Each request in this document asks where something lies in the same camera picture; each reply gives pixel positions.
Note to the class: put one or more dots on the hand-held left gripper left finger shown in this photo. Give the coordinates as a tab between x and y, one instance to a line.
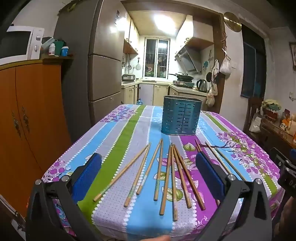
86	177

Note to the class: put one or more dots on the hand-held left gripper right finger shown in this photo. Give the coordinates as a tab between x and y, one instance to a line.
210	176

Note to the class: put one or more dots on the brown bamboo chopstick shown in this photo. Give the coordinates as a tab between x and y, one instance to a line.
120	173

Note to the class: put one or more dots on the row of wooden chopsticks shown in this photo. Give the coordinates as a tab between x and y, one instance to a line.
165	180

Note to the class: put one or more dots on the blue slotted utensil holder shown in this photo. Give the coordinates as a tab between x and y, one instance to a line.
180	115

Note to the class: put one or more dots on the wooden side table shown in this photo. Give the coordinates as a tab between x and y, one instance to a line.
275	134

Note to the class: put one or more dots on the floral striped tablecloth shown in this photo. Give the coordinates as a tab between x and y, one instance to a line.
129	129

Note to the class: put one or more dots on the beige hanging cloth bag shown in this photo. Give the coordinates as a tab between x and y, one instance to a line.
211	98

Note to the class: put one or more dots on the wooden chair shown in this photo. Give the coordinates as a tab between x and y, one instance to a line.
252	106

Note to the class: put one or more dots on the orange wooden cabinet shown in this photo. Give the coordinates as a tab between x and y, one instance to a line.
34	104

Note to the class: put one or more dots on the steel electric kettle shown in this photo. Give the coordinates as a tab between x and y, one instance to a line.
202	86

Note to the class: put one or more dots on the gas stove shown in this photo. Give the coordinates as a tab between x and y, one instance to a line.
182	83

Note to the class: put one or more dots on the beige kitchen counter cabinets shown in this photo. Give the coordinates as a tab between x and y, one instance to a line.
159	92

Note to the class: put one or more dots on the black hanging pan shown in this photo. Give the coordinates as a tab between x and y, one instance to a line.
209	76

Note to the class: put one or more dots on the black wok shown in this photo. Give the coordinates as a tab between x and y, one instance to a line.
183	76

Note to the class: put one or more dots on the silver countertop cooker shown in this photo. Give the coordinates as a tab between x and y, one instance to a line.
128	77

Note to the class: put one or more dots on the white hanging cloth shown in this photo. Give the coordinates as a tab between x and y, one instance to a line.
215	67

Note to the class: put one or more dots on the grey brown refrigerator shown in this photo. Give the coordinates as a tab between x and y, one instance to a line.
106	69

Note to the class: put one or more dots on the white hanging plastic bag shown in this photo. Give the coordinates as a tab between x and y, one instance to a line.
225	67

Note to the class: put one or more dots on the dark curtained window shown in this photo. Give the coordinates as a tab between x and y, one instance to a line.
253	69

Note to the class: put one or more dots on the steel range hood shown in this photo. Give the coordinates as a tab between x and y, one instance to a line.
188	60

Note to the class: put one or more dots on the barred kitchen window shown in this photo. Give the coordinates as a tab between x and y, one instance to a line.
151	58

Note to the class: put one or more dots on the white medicine bottle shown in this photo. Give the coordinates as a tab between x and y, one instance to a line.
51	49

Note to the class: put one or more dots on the green box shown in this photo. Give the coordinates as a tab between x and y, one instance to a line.
59	45

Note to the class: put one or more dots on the pale lying tube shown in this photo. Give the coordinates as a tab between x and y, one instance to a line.
47	42

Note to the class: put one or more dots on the white microwave oven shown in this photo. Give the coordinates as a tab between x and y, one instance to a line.
35	41

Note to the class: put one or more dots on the ceiling light panel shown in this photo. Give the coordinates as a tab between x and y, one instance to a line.
165	20

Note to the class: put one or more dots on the refrigerator sticker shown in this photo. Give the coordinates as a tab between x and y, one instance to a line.
117	17

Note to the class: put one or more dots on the flower wall sticker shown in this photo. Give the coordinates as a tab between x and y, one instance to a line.
208	60

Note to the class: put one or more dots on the framed wall picture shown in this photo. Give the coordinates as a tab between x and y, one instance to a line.
292	54

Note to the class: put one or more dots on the beige wall cabinet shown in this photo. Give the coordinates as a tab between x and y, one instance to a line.
131	34
198	32

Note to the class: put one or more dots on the gold round wall clock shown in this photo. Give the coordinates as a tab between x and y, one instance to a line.
232	22

